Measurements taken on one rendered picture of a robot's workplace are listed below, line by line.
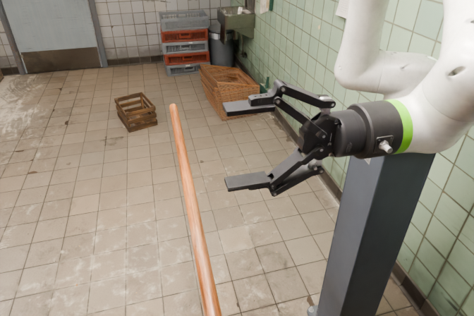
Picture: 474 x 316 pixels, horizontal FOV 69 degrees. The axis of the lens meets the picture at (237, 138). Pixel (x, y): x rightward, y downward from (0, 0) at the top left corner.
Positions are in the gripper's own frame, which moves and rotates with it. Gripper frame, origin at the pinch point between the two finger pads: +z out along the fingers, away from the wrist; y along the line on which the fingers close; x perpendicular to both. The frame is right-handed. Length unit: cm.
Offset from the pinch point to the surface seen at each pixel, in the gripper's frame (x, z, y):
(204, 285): -2.2, 6.0, 28.4
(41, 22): 461, 145, 81
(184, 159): 39.3, 5.0, 28.4
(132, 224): 140, 39, 149
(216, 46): 413, -74, 114
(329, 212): 118, -98, 149
